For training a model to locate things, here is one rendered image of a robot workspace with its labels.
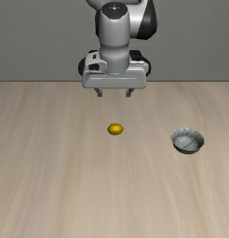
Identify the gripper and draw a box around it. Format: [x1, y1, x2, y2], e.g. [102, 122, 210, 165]
[81, 51, 150, 98]

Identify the yellow lemon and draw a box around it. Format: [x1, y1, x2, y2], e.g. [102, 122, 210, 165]
[107, 123, 125, 137]

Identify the grey metal bowl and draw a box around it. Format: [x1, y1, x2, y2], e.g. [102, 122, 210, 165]
[170, 126, 206, 155]

